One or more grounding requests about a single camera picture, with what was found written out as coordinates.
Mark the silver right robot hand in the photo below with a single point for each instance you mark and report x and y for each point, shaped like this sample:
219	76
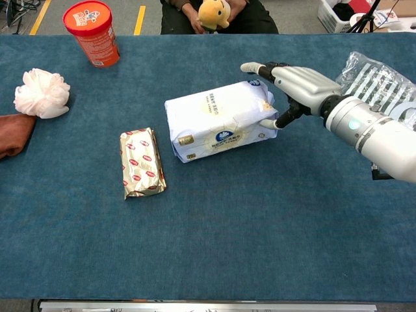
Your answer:
302	87

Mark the white tissue pack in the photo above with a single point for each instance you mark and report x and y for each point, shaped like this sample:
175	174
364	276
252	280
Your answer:
221	120

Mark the clear striped plastic bag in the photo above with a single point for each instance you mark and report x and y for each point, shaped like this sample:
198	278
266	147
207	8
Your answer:
380	83

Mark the white laundry basket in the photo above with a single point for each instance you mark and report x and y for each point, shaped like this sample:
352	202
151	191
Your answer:
338	18

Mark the seated person in dark clothes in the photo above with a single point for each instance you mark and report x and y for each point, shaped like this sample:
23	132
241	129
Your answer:
247	18

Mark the black tripod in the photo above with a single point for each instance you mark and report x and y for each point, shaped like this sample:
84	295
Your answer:
365	19

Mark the yellow plush toy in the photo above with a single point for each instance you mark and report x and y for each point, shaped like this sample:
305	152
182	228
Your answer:
215	14

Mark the cardboard box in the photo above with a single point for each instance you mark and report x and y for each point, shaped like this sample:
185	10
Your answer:
398	8

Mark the blue table cloth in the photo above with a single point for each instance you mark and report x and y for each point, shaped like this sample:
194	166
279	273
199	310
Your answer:
208	227

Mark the gold foil snack pack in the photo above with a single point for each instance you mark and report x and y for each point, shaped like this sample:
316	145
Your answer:
142	162

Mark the orange cylindrical canister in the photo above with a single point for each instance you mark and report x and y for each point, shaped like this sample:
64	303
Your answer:
94	35

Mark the white mesh bath pouf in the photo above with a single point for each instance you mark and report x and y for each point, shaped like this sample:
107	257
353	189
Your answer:
40	93

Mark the brown towel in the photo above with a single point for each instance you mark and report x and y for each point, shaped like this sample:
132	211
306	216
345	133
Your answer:
13	133

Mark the aluminium table edge rail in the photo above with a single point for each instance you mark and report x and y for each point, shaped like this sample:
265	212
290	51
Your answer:
208	306

